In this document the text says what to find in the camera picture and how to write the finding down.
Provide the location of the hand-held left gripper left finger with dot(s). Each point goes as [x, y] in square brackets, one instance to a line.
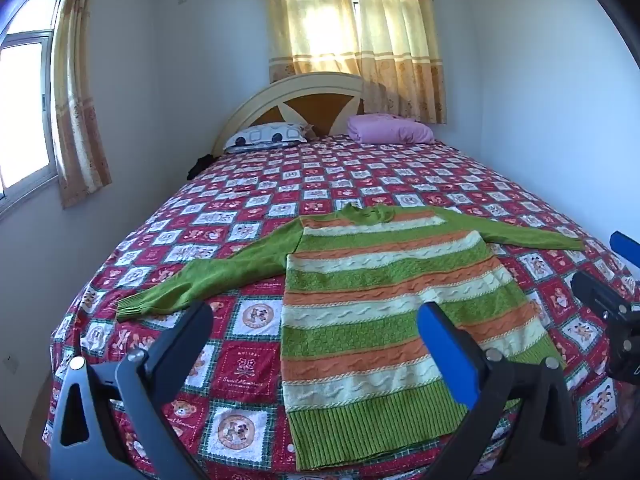
[196, 324]

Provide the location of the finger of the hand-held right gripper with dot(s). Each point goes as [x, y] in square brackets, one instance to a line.
[595, 294]
[624, 246]

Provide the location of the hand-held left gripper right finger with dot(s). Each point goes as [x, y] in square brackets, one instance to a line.
[446, 347]

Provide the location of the green orange striped knit sweater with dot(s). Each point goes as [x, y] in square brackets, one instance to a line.
[380, 310]

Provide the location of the black bag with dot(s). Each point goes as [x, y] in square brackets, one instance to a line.
[201, 166]

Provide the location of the red checkered printed bedspread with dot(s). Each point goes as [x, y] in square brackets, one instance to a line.
[280, 185]

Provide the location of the white patterned pillow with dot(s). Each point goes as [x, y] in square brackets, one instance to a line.
[265, 136]

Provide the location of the pink pillow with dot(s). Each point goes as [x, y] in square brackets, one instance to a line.
[389, 129]

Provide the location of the cream and brown bed headboard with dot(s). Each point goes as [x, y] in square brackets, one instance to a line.
[300, 100]

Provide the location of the yellow patterned curtain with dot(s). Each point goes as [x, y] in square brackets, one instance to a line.
[77, 100]
[312, 20]
[400, 35]

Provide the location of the window with grey frame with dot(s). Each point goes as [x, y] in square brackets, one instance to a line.
[25, 110]

